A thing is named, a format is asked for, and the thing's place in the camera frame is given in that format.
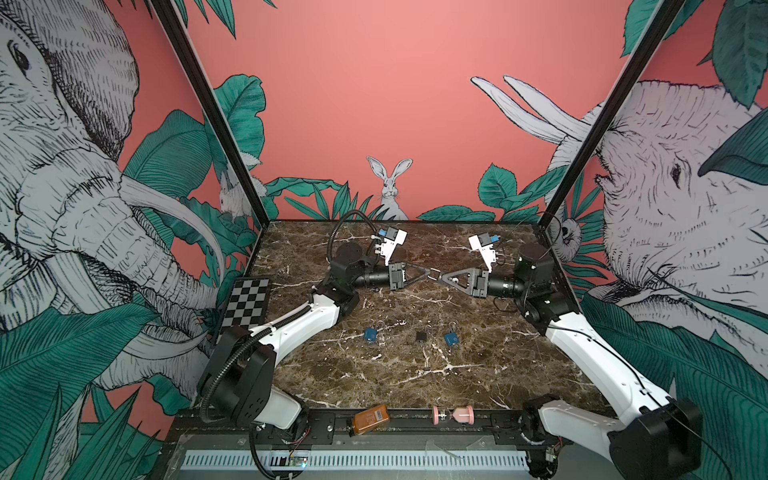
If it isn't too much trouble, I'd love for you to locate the blue padlock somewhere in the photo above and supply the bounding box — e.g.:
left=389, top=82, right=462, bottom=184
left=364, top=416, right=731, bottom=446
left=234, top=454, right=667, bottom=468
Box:
left=363, top=327, right=379, bottom=344
left=444, top=332, right=460, bottom=348

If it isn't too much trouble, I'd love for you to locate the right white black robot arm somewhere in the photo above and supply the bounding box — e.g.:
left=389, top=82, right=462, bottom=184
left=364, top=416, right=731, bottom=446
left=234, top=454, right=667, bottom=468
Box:
left=439, top=243, right=704, bottom=479

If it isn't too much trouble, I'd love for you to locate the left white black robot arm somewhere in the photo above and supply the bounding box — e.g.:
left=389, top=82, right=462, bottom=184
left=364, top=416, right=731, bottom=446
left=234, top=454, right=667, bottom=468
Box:
left=198, top=242, right=436, bottom=431

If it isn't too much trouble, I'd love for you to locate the pink hourglass spool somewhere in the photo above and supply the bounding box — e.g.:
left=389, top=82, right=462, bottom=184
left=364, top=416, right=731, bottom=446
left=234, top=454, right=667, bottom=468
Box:
left=432, top=405, right=475, bottom=425

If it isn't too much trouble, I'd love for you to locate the orange brown box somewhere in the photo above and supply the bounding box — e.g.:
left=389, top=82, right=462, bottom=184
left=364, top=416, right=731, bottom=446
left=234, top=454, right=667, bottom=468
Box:
left=350, top=405, right=390, bottom=436

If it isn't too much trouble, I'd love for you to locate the black white checkerboard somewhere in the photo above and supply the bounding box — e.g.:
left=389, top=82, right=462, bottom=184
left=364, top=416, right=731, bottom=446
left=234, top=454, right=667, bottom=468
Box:
left=221, top=277, right=271, bottom=330

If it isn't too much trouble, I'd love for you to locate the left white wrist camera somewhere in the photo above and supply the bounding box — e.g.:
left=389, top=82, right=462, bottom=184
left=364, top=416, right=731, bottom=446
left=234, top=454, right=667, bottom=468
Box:
left=373, top=227, right=407, bottom=266

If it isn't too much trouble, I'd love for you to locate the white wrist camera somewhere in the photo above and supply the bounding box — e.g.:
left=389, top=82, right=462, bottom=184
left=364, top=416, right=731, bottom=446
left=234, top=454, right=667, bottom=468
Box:
left=373, top=227, right=407, bottom=266
left=469, top=233, right=499, bottom=272

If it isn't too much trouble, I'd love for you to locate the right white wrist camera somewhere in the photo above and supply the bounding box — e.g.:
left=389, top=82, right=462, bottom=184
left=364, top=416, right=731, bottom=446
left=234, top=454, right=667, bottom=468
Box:
left=469, top=233, right=499, bottom=272

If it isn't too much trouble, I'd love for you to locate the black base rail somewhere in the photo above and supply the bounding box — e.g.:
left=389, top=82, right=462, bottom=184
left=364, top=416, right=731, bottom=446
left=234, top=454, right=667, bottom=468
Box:
left=307, top=408, right=534, bottom=448

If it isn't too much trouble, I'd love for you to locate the right thin black cable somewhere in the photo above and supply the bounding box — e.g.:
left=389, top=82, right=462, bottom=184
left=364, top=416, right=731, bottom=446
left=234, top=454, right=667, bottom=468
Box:
left=539, top=227, right=736, bottom=480

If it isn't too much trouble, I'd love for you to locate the white slotted cable duct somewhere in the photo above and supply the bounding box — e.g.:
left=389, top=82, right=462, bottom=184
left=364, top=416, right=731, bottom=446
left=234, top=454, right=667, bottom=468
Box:
left=180, top=450, right=529, bottom=472

